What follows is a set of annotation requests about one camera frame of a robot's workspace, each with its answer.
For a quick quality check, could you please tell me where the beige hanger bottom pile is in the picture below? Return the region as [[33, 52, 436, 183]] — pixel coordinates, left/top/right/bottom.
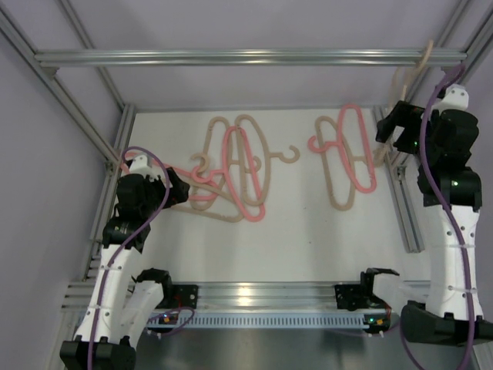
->
[[172, 175, 244, 223]]

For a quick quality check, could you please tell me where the pink hanger pile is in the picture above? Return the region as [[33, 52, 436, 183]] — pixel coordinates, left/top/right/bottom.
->
[[307, 103, 377, 193], [210, 129, 266, 223]]

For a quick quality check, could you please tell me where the beige hanger with right hook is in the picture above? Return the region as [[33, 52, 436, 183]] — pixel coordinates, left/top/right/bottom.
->
[[234, 114, 300, 207]]

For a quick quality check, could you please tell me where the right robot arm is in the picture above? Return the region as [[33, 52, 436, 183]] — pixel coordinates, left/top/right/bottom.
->
[[361, 105, 492, 346]]

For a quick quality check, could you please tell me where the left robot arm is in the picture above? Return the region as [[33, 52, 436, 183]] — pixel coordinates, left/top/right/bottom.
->
[[59, 167, 189, 369]]

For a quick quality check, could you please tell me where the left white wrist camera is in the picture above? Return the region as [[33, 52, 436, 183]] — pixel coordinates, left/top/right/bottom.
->
[[127, 153, 159, 182]]

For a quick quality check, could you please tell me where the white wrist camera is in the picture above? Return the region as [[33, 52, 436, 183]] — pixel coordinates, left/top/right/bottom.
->
[[127, 153, 159, 182], [438, 84, 469, 112]]

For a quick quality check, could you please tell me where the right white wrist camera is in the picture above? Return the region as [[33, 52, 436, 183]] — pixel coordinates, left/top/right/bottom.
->
[[438, 84, 469, 112]]

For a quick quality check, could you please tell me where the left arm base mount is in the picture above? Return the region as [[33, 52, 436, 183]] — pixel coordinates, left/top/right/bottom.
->
[[156, 284, 199, 309]]

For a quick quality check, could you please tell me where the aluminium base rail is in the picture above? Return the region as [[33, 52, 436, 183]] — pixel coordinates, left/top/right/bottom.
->
[[61, 281, 432, 311]]

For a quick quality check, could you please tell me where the perforated cable duct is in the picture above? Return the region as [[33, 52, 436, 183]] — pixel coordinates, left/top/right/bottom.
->
[[146, 311, 371, 329]]

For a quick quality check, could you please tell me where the aluminium hanging rail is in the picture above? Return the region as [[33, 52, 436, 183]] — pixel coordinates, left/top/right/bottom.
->
[[35, 48, 467, 68]]

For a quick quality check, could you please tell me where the aluminium frame structure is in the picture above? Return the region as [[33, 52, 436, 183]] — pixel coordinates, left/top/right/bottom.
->
[[0, 0, 493, 255]]

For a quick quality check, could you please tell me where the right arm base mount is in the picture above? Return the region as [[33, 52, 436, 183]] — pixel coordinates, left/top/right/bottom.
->
[[334, 284, 383, 311]]

